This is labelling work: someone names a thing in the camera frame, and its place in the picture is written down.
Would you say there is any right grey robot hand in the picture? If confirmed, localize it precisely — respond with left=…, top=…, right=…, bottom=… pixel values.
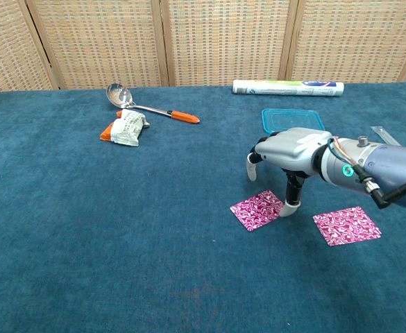
left=246, top=127, right=334, bottom=218

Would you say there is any pink patterned square cloth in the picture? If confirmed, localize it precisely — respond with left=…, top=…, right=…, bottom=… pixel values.
left=312, top=206, right=382, bottom=248

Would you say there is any blue plastic container lid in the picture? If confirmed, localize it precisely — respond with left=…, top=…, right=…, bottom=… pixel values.
left=261, top=108, right=325, bottom=136

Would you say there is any white printed roll tube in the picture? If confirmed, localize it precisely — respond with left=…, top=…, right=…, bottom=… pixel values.
left=232, top=79, right=345, bottom=98

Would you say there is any clear plastic tube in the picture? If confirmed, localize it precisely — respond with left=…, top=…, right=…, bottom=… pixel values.
left=370, top=126, right=403, bottom=147

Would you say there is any woven folding screen panel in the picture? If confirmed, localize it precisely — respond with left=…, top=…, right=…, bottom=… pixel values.
left=285, top=0, right=406, bottom=84
left=0, top=0, right=60, bottom=95
left=25, top=0, right=171, bottom=90
left=159, top=0, right=299, bottom=87

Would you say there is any blue carpet table cover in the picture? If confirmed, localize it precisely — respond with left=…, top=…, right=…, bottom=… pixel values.
left=0, top=81, right=406, bottom=333

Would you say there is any crumpled white orange snack packet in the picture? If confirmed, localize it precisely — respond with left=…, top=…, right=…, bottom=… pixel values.
left=99, top=109, right=151, bottom=148

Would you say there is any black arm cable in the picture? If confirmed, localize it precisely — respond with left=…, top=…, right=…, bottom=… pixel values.
left=353, top=164, right=406, bottom=210

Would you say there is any steel ladle orange handle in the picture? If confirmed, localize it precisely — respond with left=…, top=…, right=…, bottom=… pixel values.
left=105, top=83, right=201, bottom=125

